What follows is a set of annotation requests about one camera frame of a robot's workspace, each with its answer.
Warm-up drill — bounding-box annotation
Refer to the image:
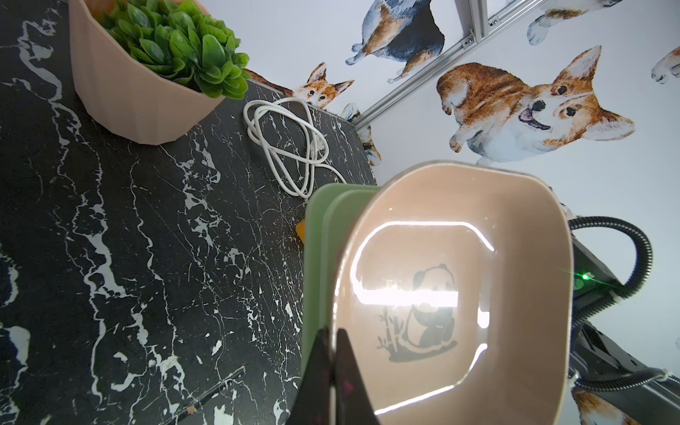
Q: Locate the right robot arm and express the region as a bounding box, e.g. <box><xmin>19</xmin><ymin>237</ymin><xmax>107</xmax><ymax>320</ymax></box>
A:
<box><xmin>568</xmin><ymin>216</ymin><xmax>679</xmax><ymax>424</ymax></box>

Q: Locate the pink square bowl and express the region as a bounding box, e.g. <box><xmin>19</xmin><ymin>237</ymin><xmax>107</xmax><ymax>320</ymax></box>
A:
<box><xmin>331</xmin><ymin>161</ymin><xmax>573</xmax><ymax>424</ymax></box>

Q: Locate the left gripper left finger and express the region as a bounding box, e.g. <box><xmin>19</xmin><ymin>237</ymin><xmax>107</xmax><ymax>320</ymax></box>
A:
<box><xmin>285</xmin><ymin>328</ymin><xmax>333</xmax><ymax>425</ymax></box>

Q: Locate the green electronic scale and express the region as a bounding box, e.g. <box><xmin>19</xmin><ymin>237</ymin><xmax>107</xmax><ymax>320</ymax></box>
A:
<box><xmin>301</xmin><ymin>183</ymin><xmax>380</xmax><ymax>369</ymax></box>

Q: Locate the orange power strip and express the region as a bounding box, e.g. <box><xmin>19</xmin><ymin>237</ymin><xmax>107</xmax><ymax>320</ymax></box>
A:
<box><xmin>295</xmin><ymin>221</ymin><xmax>306</xmax><ymax>244</ymax></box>

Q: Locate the white power strip cable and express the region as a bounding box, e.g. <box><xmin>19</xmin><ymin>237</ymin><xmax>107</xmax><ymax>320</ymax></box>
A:
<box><xmin>243</xmin><ymin>96</ymin><xmax>347</xmax><ymax>201</ymax></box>

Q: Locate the pink pot with green plant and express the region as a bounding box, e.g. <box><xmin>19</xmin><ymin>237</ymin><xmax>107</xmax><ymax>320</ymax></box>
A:
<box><xmin>68</xmin><ymin>1</ymin><xmax>251</xmax><ymax>145</ymax></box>

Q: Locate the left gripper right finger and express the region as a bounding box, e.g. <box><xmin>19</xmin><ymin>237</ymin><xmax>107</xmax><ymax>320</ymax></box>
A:
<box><xmin>334</xmin><ymin>329</ymin><xmax>380</xmax><ymax>425</ymax></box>

